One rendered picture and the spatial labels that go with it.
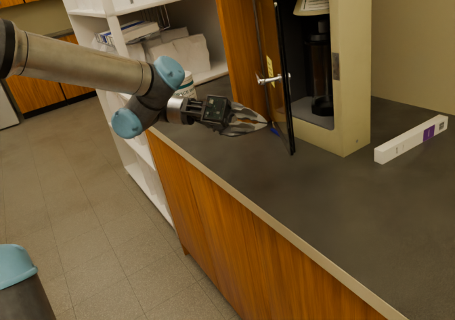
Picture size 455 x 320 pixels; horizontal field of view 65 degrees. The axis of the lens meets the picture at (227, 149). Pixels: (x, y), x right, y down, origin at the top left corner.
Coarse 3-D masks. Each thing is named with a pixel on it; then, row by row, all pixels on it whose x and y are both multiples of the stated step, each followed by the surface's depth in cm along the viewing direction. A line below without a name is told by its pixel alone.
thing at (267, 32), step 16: (256, 0) 100; (272, 0) 78; (272, 16) 81; (272, 32) 85; (272, 48) 90; (272, 64) 95; (272, 96) 106; (272, 112) 113; (288, 112) 89; (288, 128) 91; (288, 144) 94
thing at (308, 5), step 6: (300, 0) 95; (306, 0) 93; (312, 0) 91; (318, 0) 91; (324, 0) 90; (300, 6) 95; (306, 6) 93; (312, 6) 92; (318, 6) 91; (324, 6) 90; (294, 12) 98; (300, 12) 95; (306, 12) 93; (312, 12) 92; (318, 12) 91; (324, 12) 90
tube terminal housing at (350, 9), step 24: (336, 0) 82; (360, 0) 84; (336, 24) 84; (360, 24) 87; (336, 48) 87; (360, 48) 90; (360, 72) 93; (336, 96) 93; (360, 96) 96; (336, 120) 97; (360, 120) 99; (336, 144) 101; (360, 144) 102
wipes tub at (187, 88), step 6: (186, 72) 153; (186, 78) 148; (192, 78) 153; (186, 84) 149; (192, 84) 152; (180, 90) 148; (186, 90) 149; (192, 90) 152; (186, 96) 150; (192, 96) 152
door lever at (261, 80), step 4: (256, 72) 94; (260, 72) 94; (256, 76) 93; (260, 76) 90; (276, 76) 89; (260, 80) 89; (264, 80) 89; (268, 80) 89; (272, 80) 89; (276, 80) 89; (260, 84) 89; (264, 84) 89
